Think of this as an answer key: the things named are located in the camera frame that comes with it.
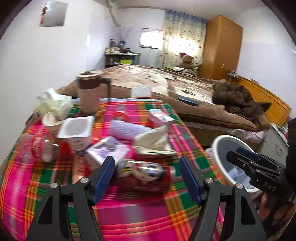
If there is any red cilostazol tablets box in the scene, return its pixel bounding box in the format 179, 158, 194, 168
72, 151, 91, 184

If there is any clear plastic wrapper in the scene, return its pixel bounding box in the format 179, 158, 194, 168
16, 133, 59, 164

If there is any beige paper bag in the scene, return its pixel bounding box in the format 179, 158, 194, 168
132, 126, 177, 156

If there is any white yogurt cup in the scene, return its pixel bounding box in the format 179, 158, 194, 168
57, 116, 95, 152

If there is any purple blueberry milk carton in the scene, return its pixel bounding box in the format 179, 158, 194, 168
85, 136, 130, 169

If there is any red strawberry milk carton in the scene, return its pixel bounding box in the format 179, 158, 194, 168
147, 108, 175, 128

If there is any red cartoon drink can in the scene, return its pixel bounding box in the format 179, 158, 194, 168
116, 159, 176, 193

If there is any white foam fruit net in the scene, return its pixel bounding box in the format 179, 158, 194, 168
108, 119, 151, 141

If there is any white trash bin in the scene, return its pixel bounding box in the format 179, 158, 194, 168
211, 134, 261, 193

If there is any right hand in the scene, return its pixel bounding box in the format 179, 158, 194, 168
259, 193, 270, 220

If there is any grey bedside cabinet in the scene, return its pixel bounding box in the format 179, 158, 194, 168
261, 123, 288, 165

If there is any wooden headboard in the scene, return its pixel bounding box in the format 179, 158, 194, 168
229, 77, 292, 126

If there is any dark brown jacket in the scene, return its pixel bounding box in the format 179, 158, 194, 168
212, 83, 271, 122

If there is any bed with brown blanket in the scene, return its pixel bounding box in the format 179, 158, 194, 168
56, 64, 271, 149

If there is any colourful plaid tablecloth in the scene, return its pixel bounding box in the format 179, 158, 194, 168
1, 99, 224, 240

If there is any patterned paper cup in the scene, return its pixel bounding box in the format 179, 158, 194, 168
42, 112, 64, 142

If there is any brown teddy bear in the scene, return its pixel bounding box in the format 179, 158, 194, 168
179, 53, 197, 77

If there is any orange wooden wardrobe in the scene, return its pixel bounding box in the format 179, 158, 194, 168
199, 15, 243, 80

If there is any yellow tissue pack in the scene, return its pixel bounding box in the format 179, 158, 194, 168
33, 88, 73, 120

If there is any red round jar lid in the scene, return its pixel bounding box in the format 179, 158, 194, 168
113, 111, 128, 121

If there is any white tissue packet on bed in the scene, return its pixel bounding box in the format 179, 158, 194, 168
130, 85, 152, 98

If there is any patterned window curtain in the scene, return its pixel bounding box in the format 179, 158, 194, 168
155, 9, 208, 69

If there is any beige brown lidded mug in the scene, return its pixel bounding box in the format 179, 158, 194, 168
76, 70, 112, 113

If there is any white shelf desk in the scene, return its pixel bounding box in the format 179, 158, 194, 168
104, 53, 140, 68

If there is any vase with dry branches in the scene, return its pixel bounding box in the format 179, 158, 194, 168
113, 25, 133, 51

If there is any silver wall poster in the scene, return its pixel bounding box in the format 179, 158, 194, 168
40, 1, 68, 27

